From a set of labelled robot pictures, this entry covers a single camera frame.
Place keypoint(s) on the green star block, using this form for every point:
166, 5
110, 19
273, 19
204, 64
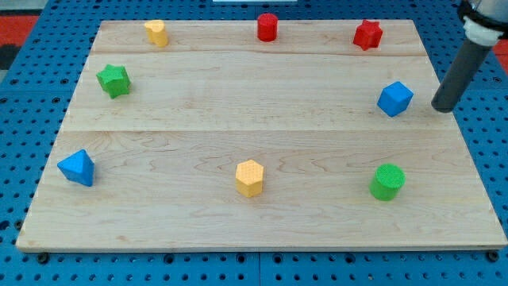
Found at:
114, 80

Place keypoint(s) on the red star block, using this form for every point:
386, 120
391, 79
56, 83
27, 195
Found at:
368, 35

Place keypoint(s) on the yellow hexagon block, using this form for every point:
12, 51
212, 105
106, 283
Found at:
249, 178

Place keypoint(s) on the light wooden board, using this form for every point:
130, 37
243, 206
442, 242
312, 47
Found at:
303, 106

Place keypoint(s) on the red cylinder block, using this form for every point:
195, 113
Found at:
267, 27

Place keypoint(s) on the green cylinder block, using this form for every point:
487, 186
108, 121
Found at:
387, 181

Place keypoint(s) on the blue cube block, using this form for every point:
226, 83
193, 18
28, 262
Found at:
395, 99

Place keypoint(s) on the yellow heart block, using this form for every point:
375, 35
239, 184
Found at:
156, 32

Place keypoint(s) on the blue triangle block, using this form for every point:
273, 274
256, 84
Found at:
78, 168

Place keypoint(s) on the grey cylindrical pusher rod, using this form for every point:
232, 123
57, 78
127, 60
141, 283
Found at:
460, 74

